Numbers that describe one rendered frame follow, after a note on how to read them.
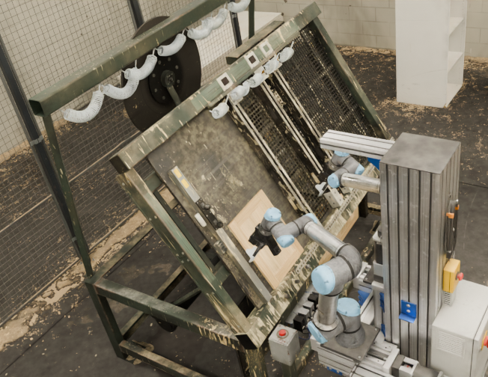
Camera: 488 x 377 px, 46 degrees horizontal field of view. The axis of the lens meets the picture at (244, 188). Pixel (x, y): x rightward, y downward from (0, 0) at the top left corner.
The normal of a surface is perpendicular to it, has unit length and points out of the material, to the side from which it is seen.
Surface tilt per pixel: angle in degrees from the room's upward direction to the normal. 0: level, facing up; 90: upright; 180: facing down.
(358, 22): 90
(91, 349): 0
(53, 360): 0
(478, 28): 90
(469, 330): 0
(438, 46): 90
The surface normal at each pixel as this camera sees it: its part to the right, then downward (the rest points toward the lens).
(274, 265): 0.64, -0.25
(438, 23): -0.56, 0.55
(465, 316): -0.16, -0.81
